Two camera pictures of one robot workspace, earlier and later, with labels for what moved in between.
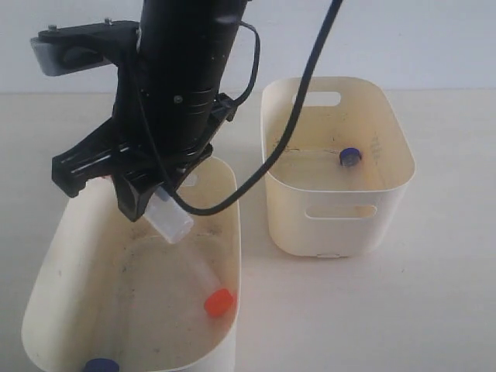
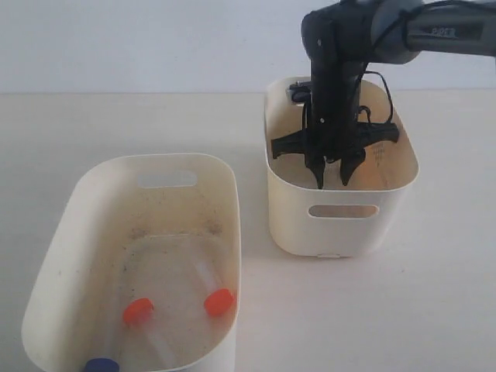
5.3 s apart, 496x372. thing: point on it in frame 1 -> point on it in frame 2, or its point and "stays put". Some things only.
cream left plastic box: x=112 y=288 stays put
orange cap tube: x=168 y=217 -> x=139 y=315
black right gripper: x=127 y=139 -> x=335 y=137
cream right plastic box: x=338 y=187 stays put
